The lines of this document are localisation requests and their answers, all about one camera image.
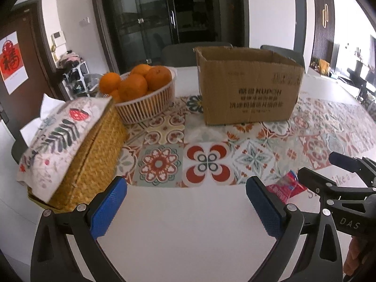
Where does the dark grey chair left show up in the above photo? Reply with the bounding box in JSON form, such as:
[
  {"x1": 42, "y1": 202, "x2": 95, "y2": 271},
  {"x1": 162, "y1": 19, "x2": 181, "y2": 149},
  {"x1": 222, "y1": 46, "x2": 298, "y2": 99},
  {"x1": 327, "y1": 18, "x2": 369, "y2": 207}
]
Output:
[{"x1": 161, "y1": 41, "x2": 233, "y2": 67}]

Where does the woven tissue box floral cover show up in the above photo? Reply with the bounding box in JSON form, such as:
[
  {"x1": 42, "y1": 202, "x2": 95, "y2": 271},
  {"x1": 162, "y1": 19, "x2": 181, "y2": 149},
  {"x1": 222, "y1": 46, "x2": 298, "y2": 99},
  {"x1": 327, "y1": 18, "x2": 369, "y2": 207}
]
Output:
[{"x1": 17, "y1": 98, "x2": 127, "y2": 213}]

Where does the white intercom panel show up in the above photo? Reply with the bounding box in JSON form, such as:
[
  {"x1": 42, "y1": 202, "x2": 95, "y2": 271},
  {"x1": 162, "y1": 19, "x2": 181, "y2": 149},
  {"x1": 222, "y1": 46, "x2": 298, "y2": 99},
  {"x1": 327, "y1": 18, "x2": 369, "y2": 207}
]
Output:
[{"x1": 51, "y1": 31, "x2": 66, "y2": 47}]

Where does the orange front large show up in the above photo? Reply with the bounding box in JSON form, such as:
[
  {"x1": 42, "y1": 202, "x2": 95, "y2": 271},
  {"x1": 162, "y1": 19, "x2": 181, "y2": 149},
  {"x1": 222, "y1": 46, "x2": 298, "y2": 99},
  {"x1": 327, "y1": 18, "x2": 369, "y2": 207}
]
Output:
[{"x1": 118, "y1": 74, "x2": 148, "y2": 102}]

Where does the orange right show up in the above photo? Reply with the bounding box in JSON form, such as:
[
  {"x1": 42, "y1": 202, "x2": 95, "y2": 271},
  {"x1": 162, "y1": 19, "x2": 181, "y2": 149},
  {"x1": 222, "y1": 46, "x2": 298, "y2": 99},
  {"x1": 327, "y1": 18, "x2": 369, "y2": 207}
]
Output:
[{"x1": 145, "y1": 66, "x2": 172, "y2": 91}]

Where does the brown cardboard box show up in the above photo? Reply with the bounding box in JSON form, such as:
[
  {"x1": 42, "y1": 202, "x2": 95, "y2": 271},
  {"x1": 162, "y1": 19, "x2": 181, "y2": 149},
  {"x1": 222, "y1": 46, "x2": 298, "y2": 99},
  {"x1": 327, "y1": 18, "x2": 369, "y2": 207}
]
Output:
[{"x1": 194, "y1": 47, "x2": 305, "y2": 125}]

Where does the red snack packet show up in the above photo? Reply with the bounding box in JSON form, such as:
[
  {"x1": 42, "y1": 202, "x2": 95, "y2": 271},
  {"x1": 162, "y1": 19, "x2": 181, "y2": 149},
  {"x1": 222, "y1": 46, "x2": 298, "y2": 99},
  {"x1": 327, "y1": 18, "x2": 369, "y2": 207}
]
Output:
[{"x1": 267, "y1": 171, "x2": 307, "y2": 204}]

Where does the patterned tile table mat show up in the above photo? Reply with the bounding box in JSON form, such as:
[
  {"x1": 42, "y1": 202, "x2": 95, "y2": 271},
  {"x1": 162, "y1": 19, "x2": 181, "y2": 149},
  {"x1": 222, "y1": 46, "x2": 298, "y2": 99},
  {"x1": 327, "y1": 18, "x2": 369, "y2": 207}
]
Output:
[{"x1": 115, "y1": 95, "x2": 375, "y2": 188}]

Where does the orange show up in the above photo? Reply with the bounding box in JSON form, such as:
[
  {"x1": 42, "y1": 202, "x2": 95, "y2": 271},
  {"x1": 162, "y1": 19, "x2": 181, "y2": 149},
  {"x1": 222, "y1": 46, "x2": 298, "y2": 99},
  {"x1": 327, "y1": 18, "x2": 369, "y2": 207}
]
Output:
[
  {"x1": 145, "y1": 66, "x2": 172, "y2": 91},
  {"x1": 99, "y1": 72, "x2": 121, "y2": 94}
]

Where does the dark grey chair right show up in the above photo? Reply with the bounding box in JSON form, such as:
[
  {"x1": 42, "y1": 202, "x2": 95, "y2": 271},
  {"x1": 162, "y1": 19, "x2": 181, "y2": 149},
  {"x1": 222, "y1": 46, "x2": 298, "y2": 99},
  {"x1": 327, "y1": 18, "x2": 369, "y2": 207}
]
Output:
[{"x1": 260, "y1": 45, "x2": 305, "y2": 68}]

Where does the dark grey chair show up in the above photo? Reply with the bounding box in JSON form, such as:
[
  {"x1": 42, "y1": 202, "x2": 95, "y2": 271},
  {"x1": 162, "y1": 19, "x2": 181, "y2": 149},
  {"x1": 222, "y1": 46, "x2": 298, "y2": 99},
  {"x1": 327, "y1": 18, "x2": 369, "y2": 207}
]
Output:
[
  {"x1": 260, "y1": 45, "x2": 305, "y2": 68},
  {"x1": 161, "y1": 41, "x2": 233, "y2": 67}
]

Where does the person's right hand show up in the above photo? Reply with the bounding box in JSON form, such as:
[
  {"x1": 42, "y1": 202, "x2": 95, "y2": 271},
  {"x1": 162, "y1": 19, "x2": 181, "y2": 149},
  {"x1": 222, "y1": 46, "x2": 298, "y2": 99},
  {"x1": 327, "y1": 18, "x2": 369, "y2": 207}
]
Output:
[{"x1": 343, "y1": 236, "x2": 371, "y2": 276}]

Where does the orange left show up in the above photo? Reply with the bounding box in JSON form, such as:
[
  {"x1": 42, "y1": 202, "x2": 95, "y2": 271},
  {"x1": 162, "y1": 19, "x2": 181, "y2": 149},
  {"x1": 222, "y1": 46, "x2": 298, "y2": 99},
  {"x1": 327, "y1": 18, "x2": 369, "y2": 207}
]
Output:
[{"x1": 99, "y1": 72, "x2": 121, "y2": 94}]

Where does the dark wood wall panel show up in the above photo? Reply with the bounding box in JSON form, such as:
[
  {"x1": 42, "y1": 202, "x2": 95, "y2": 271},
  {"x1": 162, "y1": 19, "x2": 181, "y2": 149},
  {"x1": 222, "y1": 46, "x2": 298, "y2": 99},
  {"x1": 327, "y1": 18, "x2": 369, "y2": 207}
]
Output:
[{"x1": 312, "y1": 0, "x2": 335, "y2": 63}]

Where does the white shoe rack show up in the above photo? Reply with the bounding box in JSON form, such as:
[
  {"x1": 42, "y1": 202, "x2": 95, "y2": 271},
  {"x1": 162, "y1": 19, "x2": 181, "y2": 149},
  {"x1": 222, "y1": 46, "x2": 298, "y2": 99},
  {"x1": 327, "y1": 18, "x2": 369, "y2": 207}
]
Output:
[{"x1": 62, "y1": 61, "x2": 89, "y2": 99}]

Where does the dark glass sliding door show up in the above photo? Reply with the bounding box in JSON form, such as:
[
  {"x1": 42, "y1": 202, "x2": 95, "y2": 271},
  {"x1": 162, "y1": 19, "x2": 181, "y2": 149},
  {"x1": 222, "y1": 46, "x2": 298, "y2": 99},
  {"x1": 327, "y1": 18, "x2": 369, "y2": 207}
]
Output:
[{"x1": 92, "y1": 0, "x2": 249, "y2": 73}]

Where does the red fu door poster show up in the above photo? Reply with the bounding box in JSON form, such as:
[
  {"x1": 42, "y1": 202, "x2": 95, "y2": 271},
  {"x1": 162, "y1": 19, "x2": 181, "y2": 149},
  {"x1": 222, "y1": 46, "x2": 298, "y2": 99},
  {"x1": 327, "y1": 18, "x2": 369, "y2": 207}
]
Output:
[{"x1": 1, "y1": 31, "x2": 29, "y2": 95}]

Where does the white plastic fruit basket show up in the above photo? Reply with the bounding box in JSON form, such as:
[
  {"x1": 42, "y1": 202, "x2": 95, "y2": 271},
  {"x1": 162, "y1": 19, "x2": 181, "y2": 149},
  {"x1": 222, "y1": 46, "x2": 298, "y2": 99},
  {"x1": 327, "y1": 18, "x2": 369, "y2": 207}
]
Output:
[{"x1": 99, "y1": 64, "x2": 177, "y2": 124}]

